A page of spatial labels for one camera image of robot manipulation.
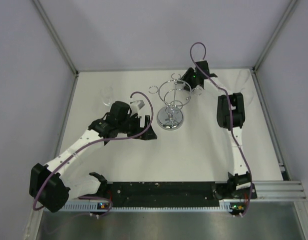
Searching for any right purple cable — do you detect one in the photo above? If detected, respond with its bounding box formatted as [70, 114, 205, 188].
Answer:
[190, 42, 253, 216]

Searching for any aluminium frame post right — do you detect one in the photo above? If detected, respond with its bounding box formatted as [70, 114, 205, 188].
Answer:
[252, 0, 298, 73]

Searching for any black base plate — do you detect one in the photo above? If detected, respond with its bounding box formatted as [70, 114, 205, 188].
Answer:
[96, 181, 257, 208]

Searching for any aluminium frame post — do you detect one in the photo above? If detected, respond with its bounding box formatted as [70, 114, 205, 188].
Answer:
[252, 0, 298, 73]
[31, 0, 79, 76]

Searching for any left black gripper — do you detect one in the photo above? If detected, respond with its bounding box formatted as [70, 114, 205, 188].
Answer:
[117, 114, 157, 141]

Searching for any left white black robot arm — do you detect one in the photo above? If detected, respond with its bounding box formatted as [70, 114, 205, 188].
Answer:
[29, 100, 157, 213]

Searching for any grey slotted cable duct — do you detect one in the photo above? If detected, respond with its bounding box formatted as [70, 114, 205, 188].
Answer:
[59, 200, 243, 213]

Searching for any chrome wine glass rack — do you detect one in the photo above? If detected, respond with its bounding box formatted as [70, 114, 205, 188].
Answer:
[148, 73, 202, 131]

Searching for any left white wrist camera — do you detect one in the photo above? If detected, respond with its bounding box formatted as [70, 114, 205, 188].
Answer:
[130, 100, 145, 113]

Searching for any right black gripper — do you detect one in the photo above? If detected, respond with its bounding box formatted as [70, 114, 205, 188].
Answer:
[176, 68, 199, 93]

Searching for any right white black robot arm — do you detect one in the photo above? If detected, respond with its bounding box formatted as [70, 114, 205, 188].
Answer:
[180, 60, 253, 198]

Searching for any clear fluted wine glass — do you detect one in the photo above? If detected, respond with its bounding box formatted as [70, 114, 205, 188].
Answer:
[234, 69, 250, 96]

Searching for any aluminium frame post left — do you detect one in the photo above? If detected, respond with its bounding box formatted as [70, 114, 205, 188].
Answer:
[31, 0, 79, 76]

